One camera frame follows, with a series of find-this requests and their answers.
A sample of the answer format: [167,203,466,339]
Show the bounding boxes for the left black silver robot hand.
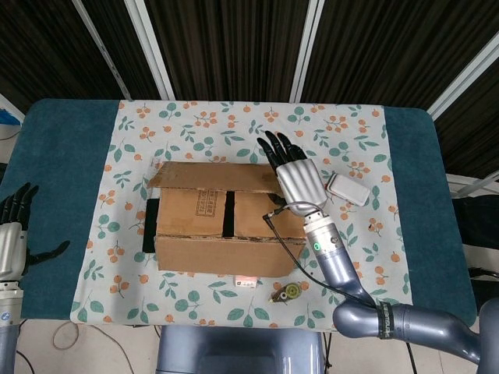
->
[0,182,71,280]

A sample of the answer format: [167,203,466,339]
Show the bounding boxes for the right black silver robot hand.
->
[256,130,331,217]

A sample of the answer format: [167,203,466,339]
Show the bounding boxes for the brown cardboard box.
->
[147,161,308,280]

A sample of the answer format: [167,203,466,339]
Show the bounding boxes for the white rectangular plastic case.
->
[324,174,370,206]

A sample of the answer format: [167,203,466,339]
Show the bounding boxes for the floral leaf print tablecloth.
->
[69,99,419,337]

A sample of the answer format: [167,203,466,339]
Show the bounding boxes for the teal plush table cover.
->
[0,97,479,334]

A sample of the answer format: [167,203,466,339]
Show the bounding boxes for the pink tissue pack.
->
[233,274,259,290]

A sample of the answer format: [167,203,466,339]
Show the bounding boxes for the blue bristly object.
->
[0,101,23,126]

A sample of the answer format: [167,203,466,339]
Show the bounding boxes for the black smartphone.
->
[142,198,159,254]

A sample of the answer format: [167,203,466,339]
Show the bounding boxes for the grey-blue robot torso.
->
[155,325,327,374]

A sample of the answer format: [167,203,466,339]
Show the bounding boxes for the black right hand cable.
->
[261,205,377,309]

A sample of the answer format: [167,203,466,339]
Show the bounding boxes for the wide white partition post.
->
[124,0,175,101]
[290,0,327,103]
[426,38,499,118]

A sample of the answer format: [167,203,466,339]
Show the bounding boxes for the white metal frame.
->
[446,173,499,199]

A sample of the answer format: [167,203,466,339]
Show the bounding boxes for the thin white partition post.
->
[72,0,133,103]

